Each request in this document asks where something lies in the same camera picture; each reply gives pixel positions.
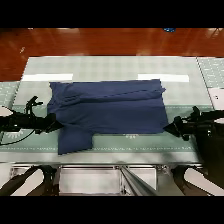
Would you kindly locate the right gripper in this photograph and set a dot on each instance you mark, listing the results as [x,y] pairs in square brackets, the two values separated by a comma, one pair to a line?
[175,127]

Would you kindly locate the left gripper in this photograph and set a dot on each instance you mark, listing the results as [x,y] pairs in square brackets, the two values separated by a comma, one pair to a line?
[50,124]

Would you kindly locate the blue T-shirt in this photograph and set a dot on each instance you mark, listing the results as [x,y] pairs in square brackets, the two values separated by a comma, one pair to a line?
[110,106]

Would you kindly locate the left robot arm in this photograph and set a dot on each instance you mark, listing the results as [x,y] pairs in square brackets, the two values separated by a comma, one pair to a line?
[16,121]

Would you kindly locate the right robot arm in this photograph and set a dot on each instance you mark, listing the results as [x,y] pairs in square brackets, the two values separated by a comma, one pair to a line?
[208,146]

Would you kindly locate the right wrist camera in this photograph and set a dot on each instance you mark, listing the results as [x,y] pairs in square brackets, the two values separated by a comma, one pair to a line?
[195,113]

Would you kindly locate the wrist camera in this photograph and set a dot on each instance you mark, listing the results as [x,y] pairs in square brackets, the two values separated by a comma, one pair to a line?
[32,103]
[195,113]

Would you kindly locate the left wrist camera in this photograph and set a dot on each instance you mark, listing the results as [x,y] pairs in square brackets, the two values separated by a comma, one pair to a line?
[32,103]

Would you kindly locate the silver frame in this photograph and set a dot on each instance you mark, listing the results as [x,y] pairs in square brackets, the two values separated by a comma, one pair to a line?
[100,180]

